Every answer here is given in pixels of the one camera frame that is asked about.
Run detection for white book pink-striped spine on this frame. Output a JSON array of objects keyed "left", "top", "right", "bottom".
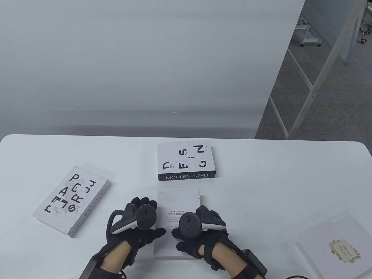
[{"left": 153, "top": 190, "right": 201, "bottom": 260}]

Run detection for grey partition panel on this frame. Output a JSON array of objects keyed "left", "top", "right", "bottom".
[{"left": 302, "top": 0, "right": 359, "bottom": 65}]

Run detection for white metal frame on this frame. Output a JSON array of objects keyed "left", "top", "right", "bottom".
[{"left": 269, "top": 0, "right": 372, "bottom": 140}]

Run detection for person's left forearm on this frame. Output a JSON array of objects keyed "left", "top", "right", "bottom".
[{"left": 100, "top": 241, "right": 131, "bottom": 273}]

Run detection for person's right hand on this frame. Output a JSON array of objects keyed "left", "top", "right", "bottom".
[{"left": 171, "top": 205, "right": 233, "bottom": 256}]

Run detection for white wheeled cart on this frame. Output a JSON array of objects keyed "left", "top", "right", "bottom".
[{"left": 295, "top": 17, "right": 322, "bottom": 48}]

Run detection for white book with floral label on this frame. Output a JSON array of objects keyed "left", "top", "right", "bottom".
[{"left": 296, "top": 214, "right": 372, "bottom": 279}]

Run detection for office chair wheeled base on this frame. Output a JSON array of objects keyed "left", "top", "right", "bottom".
[{"left": 359, "top": 0, "right": 372, "bottom": 44}]

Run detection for white backdrop board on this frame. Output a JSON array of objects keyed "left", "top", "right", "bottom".
[{"left": 0, "top": 0, "right": 306, "bottom": 139}]

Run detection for person's right forearm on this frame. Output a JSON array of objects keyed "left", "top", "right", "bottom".
[{"left": 212, "top": 243, "right": 247, "bottom": 279}]

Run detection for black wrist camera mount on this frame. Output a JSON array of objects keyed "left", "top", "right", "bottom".
[
  {"left": 78, "top": 256, "right": 125, "bottom": 279},
  {"left": 238, "top": 248, "right": 268, "bottom": 279}
]

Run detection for white book black spine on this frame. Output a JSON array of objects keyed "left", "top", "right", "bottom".
[{"left": 157, "top": 142, "right": 218, "bottom": 181}]

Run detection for person's left hand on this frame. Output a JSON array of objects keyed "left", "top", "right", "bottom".
[{"left": 110, "top": 197, "right": 167, "bottom": 250}]

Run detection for white book black letters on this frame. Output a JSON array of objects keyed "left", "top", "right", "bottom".
[{"left": 32, "top": 165, "right": 112, "bottom": 239}]

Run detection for black and white controller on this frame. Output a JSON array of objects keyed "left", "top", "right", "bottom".
[
  {"left": 110, "top": 204, "right": 158, "bottom": 235},
  {"left": 178, "top": 212, "right": 226, "bottom": 236}
]

